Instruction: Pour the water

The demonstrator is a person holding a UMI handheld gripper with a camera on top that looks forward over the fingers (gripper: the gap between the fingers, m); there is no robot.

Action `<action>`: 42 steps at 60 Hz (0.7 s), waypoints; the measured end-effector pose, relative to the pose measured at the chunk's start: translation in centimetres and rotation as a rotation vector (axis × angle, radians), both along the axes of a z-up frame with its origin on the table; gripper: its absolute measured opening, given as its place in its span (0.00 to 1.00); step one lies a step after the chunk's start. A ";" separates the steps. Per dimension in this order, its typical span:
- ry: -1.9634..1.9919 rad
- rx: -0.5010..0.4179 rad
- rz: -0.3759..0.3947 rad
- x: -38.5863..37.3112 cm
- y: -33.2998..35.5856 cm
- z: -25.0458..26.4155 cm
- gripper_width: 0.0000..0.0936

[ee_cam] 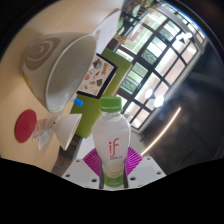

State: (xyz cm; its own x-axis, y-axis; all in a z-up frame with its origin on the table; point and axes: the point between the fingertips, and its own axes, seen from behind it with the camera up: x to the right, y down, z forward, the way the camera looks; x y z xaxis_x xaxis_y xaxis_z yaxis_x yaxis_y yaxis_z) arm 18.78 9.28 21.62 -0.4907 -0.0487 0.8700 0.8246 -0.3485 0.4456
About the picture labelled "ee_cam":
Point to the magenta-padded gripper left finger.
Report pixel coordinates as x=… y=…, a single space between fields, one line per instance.
x=90 y=165

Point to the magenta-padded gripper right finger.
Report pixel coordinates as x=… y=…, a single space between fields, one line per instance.
x=135 y=163

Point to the clear green-capped drink bottle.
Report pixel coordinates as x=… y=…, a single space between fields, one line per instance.
x=111 y=140

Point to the white ceramic bowl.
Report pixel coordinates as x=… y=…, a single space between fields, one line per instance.
x=68 y=130

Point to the long curved ceiling light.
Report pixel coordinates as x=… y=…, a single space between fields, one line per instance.
x=163 y=131

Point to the small white receipt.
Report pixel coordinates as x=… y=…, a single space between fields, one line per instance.
x=45 y=141

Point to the clear plastic wrapper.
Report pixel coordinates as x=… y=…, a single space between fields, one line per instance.
x=40 y=128

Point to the small blue-capped object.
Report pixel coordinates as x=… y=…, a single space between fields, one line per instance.
x=78 y=102

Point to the group of pendant lamps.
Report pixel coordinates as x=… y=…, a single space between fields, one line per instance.
x=158 y=101

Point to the flat round red coaster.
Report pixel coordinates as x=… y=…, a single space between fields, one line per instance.
x=25 y=126

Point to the black-framed picture menu stand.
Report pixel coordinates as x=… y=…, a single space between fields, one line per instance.
x=96 y=76

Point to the beige swirl-patterned cup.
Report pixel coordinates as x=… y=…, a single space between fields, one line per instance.
x=63 y=70

